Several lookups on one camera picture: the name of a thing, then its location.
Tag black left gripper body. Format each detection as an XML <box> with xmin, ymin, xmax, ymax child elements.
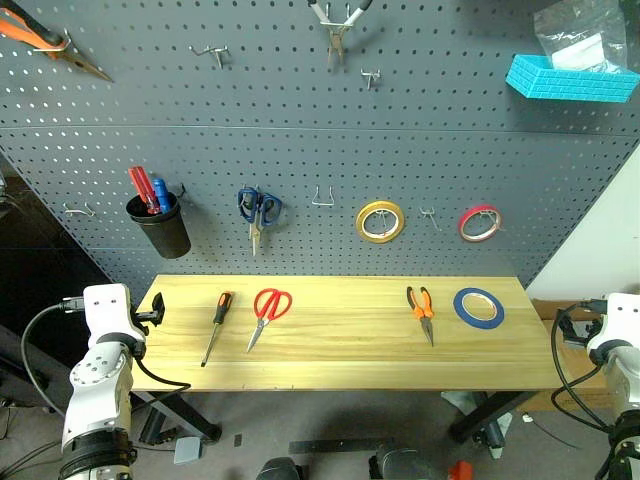
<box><xmin>130</xmin><ymin>306</ymin><xmax>154</xmax><ymax>337</ymax></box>

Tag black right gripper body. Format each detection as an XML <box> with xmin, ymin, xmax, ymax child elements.
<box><xmin>573</xmin><ymin>319</ymin><xmax>601</xmax><ymax>348</ymax></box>

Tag grey metal pegboard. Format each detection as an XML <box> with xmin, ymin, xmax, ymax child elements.
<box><xmin>0</xmin><ymin>0</ymin><xmax>640</xmax><ymax>303</ymax></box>

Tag black plastic cup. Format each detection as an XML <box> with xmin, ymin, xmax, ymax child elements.
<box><xmin>124</xmin><ymin>190</ymin><xmax>193</xmax><ymax>260</ymax></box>

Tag black metal table leg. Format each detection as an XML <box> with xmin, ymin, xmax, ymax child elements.
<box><xmin>449</xmin><ymin>390</ymin><xmax>542</xmax><ymax>444</ymax></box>
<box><xmin>133</xmin><ymin>389</ymin><xmax>223</xmax><ymax>443</ymax></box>

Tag blue tape roll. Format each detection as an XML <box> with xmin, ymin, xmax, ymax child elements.
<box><xmin>452</xmin><ymin>286</ymin><xmax>507</xmax><ymax>332</ymax></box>

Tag grey caster wheel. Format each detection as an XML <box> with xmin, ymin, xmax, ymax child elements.
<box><xmin>471</xmin><ymin>413</ymin><xmax>514</xmax><ymax>459</ymax></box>

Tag grey foot pedal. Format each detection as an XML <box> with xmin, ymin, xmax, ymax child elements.
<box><xmin>171</xmin><ymin>435</ymin><xmax>204</xmax><ymax>466</ymax></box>

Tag small orange black pliers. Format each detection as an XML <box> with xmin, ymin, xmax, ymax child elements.
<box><xmin>405</xmin><ymin>285</ymin><xmax>436</xmax><ymax>348</ymax></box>

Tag red tape roll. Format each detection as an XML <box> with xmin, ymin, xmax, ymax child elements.
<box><xmin>458</xmin><ymin>202</ymin><xmax>503</xmax><ymax>245</ymax></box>

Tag dark rounded shape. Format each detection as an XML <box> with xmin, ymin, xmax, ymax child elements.
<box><xmin>368</xmin><ymin>445</ymin><xmax>422</xmax><ymax>480</ymax></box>
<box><xmin>258</xmin><ymin>456</ymin><xmax>303</xmax><ymax>480</ymax></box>

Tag yellow tape roll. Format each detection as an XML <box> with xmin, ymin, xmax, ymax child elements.
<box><xmin>354</xmin><ymin>199</ymin><xmax>407</xmax><ymax>246</ymax></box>

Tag black flat bar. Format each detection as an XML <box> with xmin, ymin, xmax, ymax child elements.
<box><xmin>288</xmin><ymin>438</ymin><xmax>397</xmax><ymax>456</ymax></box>

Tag cyan plastic storage bin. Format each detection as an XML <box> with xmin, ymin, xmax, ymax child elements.
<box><xmin>505</xmin><ymin>53</ymin><xmax>640</xmax><ymax>105</ymax></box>

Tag clear plastic bag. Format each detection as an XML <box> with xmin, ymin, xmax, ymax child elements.
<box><xmin>531</xmin><ymin>0</ymin><xmax>629</xmax><ymax>72</ymax></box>

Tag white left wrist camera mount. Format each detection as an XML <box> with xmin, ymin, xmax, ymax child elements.
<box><xmin>81</xmin><ymin>283</ymin><xmax>147</xmax><ymax>347</ymax></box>

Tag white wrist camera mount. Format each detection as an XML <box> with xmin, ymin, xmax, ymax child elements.
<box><xmin>81</xmin><ymin>283</ymin><xmax>147</xmax><ymax>347</ymax></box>
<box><xmin>586</xmin><ymin>291</ymin><xmax>640</xmax><ymax>352</ymax></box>

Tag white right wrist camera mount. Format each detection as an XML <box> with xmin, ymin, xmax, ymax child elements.
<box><xmin>586</xmin><ymin>291</ymin><xmax>640</xmax><ymax>352</ymax></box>

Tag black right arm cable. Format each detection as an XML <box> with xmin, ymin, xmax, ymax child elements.
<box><xmin>549</xmin><ymin>298</ymin><xmax>617</xmax><ymax>434</ymax></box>

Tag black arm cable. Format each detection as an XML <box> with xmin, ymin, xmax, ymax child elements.
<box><xmin>20</xmin><ymin>296</ymin><xmax>193</xmax><ymax>419</ymax></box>
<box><xmin>549</xmin><ymin>298</ymin><xmax>617</xmax><ymax>434</ymax></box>

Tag orange black handled screwdriver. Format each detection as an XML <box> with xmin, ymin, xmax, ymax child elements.
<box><xmin>200</xmin><ymin>290</ymin><xmax>235</xmax><ymax>368</ymax></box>

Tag red handled scissors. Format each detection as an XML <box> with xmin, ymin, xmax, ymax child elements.
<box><xmin>245</xmin><ymin>287</ymin><xmax>294</xmax><ymax>354</ymax></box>

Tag blue screwdriver handle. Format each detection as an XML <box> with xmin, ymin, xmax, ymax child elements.
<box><xmin>151</xmin><ymin>177</ymin><xmax>174</xmax><ymax>214</ymax></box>

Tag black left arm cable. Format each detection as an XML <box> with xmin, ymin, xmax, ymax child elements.
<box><xmin>20</xmin><ymin>296</ymin><xmax>193</xmax><ymax>419</ymax></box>

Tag red translucent screwdriver handle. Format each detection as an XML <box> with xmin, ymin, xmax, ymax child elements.
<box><xmin>127</xmin><ymin>165</ymin><xmax>162</xmax><ymax>216</ymax></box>

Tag blue handled scissors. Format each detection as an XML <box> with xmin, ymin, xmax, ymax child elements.
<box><xmin>236</xmin><ymin>186</ymin><xmax>284</xmax><ymax>257</ymax></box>

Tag orange handled long nose pliers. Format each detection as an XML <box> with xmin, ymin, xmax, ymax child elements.
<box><xmin>0</xmin><ymin>0</ymin><xmax>115</xmax><ymax>84</ymax></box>

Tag white black handled pliers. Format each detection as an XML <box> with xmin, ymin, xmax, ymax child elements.
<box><xmin>306</xmin><ymin>0</ymin><xmax>374</xmax><ymax>70</ymax></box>

